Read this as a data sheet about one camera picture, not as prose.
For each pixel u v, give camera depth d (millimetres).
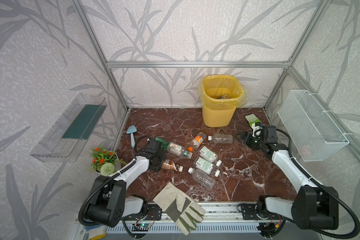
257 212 722
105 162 762
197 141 959
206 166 856
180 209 736
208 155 909
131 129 1050
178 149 912
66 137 645
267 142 653
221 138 981
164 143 940
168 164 845
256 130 762
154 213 731
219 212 753
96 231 680
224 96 1068
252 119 1118
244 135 770
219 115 1027
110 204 411
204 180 791
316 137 628
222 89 1079
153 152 691
